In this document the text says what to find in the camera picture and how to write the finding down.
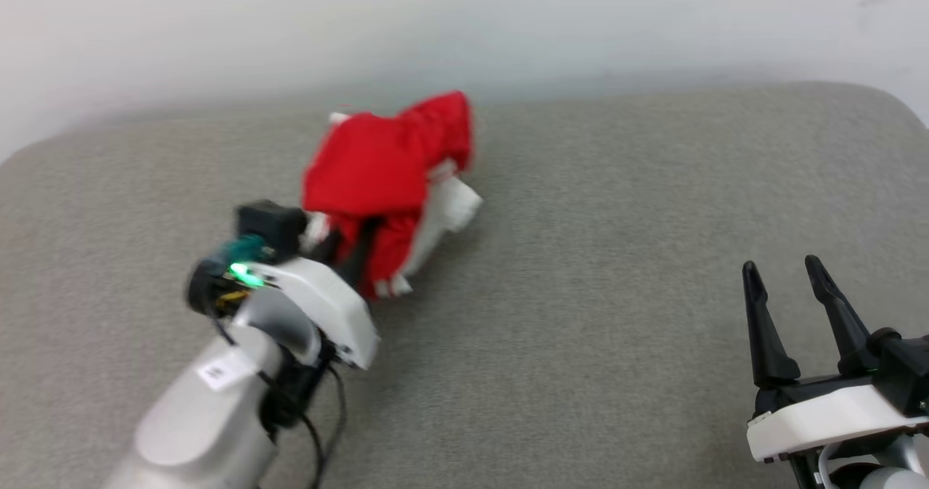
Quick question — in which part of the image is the thin black cable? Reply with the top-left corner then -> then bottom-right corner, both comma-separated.
207,308 -> 348,489

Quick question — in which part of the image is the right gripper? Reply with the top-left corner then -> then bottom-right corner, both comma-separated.
741,255 -> 929,465

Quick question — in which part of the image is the red and white garment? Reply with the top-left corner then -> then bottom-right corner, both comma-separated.
300,90 -> 484,303

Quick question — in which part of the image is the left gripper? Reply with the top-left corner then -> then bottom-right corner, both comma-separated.
247,216 -> 382,371

